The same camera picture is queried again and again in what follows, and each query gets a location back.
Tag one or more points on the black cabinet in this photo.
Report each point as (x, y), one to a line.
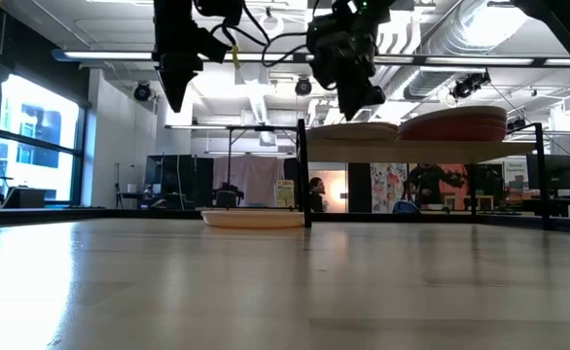
(178, 175)

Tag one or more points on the blue chair back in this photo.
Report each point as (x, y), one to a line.
(405, 208)

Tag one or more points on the black table back rail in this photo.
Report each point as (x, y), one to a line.
(119, 214)

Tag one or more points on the yellow sign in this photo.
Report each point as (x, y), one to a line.
(285, 194)

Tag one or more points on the black ceiling camera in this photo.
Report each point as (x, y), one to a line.
(303, 86)
(516, 123)
(142, 91)
(467, 86)

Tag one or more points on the person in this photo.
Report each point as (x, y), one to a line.
(316, 192)

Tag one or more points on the silver ventilation duct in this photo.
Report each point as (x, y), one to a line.
(460, 44)

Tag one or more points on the black computer monitor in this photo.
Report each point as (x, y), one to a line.
(550, 172)

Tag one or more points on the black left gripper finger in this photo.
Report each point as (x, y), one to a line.
(178, 78)

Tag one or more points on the grey beige plate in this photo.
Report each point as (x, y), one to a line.
(353, 133)

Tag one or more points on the long linear ceiling lamp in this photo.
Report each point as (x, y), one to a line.
(110, 55)

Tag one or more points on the tan pink plate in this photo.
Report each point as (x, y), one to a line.
(455, 113)

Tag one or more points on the pink curtain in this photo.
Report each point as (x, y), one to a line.
(256, 175)

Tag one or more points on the black distant robot arm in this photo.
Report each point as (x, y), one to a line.
(428, 182)

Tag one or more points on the black box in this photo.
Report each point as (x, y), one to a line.
(24, 198)

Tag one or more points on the black dish rack frame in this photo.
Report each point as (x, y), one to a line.
(411, 151)

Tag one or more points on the colourful poster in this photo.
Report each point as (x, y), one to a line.
(387, 187)

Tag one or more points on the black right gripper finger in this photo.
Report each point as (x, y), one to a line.
(350, 102)
(375, 94)

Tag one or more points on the light peach plate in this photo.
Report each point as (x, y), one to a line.
(251, 220)

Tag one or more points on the large window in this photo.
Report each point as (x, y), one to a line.
(37, 136)

